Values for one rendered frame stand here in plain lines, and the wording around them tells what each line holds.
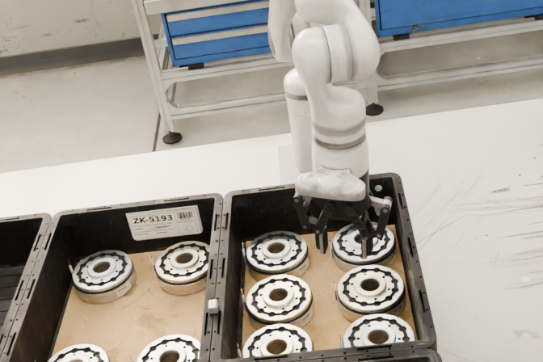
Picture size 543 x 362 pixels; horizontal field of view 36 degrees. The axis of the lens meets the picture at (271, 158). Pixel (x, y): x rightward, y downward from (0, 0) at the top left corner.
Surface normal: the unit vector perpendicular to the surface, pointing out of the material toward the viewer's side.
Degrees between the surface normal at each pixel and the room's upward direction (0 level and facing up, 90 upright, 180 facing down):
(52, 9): 90
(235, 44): 90
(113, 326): 0
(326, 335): 0
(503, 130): 0
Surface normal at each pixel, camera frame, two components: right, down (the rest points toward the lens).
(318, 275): -0.14, -0.83
